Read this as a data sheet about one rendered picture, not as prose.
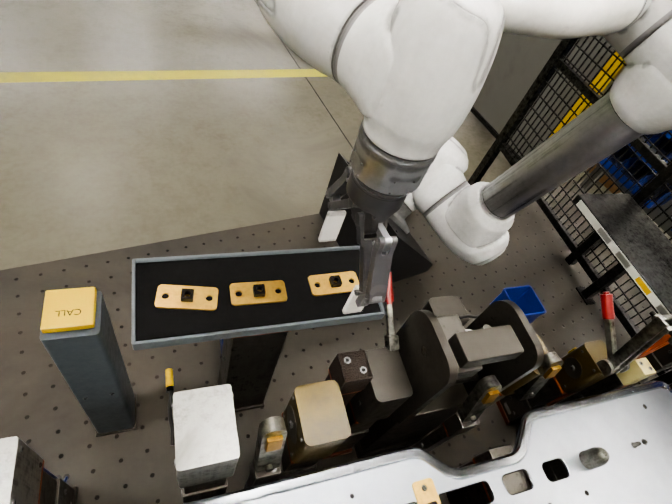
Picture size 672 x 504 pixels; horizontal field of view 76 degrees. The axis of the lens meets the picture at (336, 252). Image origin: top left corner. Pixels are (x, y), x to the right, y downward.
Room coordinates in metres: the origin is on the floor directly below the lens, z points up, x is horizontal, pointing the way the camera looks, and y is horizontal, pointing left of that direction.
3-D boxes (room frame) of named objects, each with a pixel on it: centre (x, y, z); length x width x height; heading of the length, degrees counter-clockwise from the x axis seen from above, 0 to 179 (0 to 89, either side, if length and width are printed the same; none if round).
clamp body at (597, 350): (0.60, -0.59, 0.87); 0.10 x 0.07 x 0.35; 33
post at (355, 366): (0.33, -0.10, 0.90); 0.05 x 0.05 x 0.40; 33
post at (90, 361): (0.22, 0.30, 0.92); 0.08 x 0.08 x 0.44; 33
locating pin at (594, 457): (0.38, -0.58, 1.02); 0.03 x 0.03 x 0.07
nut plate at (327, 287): (0.42, -0.02, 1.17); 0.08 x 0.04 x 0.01; 124
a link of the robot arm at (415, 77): (0.42, -0.01, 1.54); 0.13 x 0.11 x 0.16; 61
